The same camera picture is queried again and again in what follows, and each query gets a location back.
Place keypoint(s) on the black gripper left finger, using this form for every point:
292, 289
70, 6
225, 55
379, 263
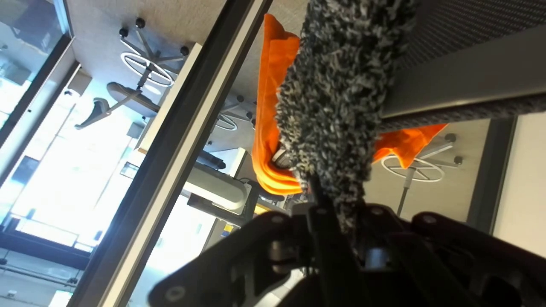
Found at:
256, 267

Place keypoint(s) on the black frame beam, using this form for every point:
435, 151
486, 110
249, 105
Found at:
171, 154

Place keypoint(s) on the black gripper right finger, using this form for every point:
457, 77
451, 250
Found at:
444, 267

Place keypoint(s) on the orange cloth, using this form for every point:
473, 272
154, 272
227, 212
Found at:
273, 74

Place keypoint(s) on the fuzzy black white sock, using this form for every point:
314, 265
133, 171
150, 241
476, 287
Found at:
341, 96

